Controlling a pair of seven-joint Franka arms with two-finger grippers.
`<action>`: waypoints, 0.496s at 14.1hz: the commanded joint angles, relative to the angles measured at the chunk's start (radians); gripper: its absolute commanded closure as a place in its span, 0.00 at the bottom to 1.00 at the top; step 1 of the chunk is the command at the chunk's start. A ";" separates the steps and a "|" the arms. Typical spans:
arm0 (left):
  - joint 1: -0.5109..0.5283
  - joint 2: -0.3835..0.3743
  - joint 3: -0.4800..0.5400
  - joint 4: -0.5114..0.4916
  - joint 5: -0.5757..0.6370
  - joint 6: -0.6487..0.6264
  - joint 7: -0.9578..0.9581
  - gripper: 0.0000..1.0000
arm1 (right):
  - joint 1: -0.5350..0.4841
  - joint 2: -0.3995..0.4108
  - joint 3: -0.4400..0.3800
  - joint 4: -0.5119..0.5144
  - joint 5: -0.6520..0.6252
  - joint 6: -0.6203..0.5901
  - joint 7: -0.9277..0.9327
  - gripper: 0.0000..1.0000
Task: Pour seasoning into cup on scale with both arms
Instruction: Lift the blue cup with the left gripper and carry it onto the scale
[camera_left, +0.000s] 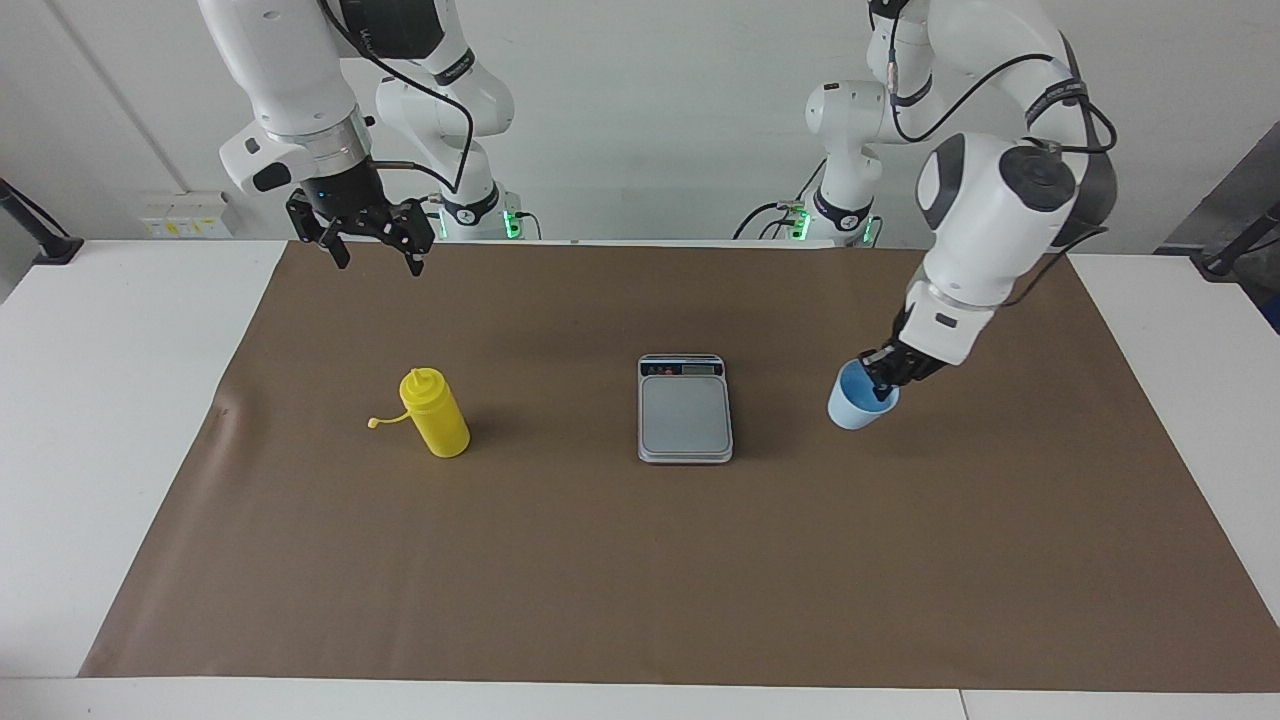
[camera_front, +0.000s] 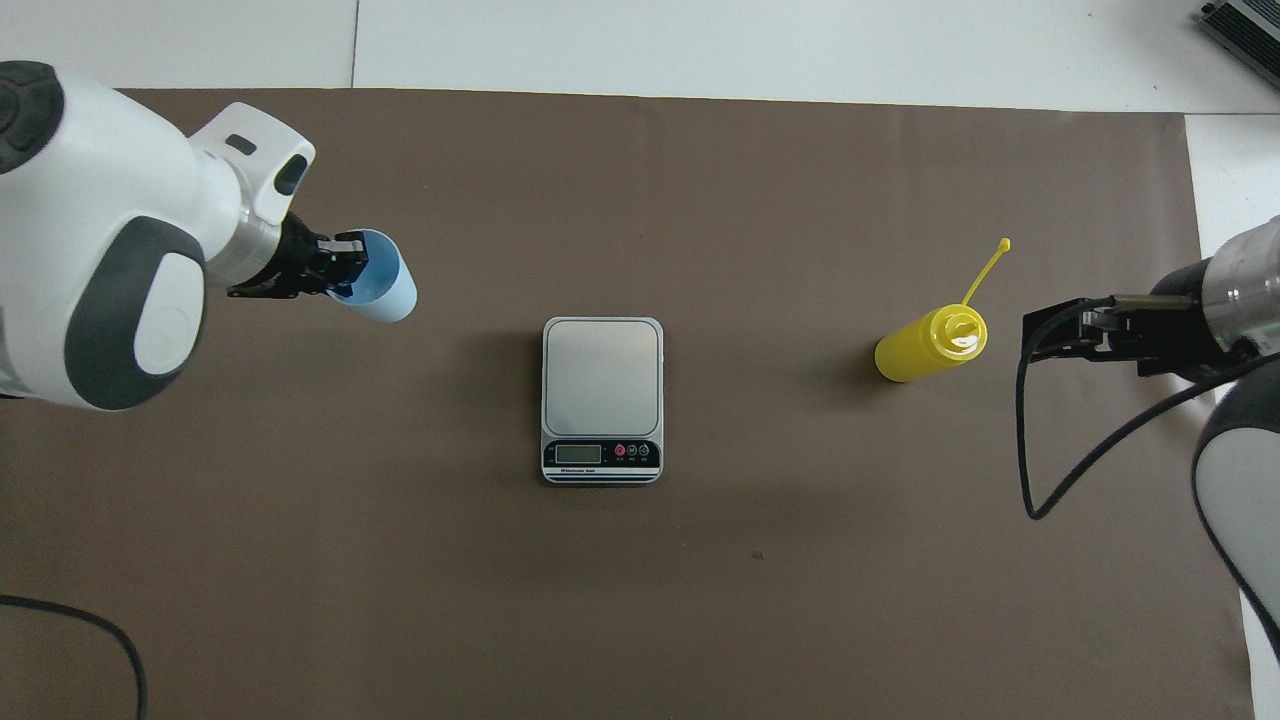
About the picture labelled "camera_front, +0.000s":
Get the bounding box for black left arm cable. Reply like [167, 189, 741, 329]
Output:
[0, 594, 149, 720]

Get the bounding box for grey metal device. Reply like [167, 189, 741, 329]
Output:
[1200, 0, 1280, 93]

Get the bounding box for brown table mat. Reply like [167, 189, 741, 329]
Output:
[0, 88, 1256, 720]

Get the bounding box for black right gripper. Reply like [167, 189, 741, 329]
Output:
[1022, 260, 1256, 383]

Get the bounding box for light blue plastic cup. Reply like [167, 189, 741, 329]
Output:
[330, 229, 418, 324]

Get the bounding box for silver digital kitchen scale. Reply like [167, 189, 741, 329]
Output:
[541, 316, 665, 486]

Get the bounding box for yellow squeeze bottle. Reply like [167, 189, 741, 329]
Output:
[874, 237, 1012, 384]

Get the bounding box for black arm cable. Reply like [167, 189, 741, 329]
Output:
[0, 594, 149, 720]
[1015, 295, 1280, 521]

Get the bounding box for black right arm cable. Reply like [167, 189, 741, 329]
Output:
[1015, 295, 1280, 521]

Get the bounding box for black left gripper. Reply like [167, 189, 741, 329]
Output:
[228, 213, 369, 301]

